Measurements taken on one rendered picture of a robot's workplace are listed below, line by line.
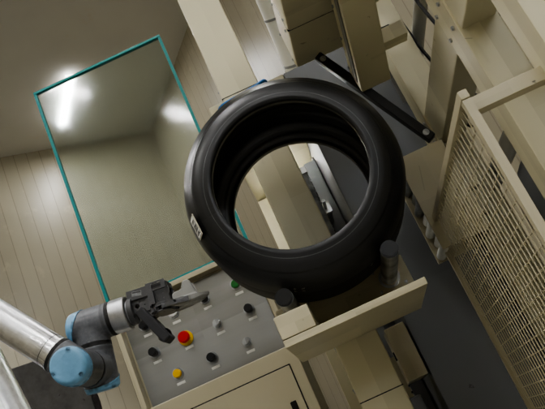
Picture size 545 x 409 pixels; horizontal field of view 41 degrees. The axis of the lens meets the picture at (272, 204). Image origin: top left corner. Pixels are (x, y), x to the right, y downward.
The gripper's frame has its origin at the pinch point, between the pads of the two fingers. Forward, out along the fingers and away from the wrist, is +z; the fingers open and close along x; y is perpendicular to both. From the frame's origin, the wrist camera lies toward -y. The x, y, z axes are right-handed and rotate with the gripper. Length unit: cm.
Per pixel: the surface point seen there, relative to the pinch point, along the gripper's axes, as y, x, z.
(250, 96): 45, -12, 27
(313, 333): -18.9, -9.9, 24.7
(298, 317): -14.3, -9.9, 22.3
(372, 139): 22, -12, 53
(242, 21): 462, 593, 22
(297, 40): 69, 10, 45
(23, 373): 83, 397, -237
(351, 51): 56, 3, 58
